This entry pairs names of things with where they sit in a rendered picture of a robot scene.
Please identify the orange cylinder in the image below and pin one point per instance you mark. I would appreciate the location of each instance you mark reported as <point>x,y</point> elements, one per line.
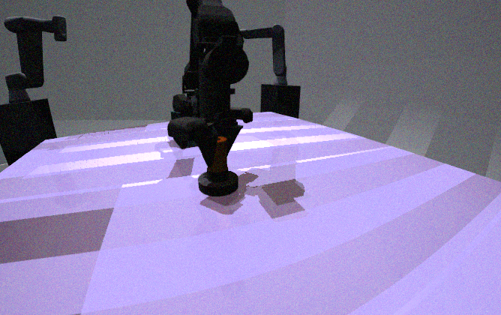
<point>220,155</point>

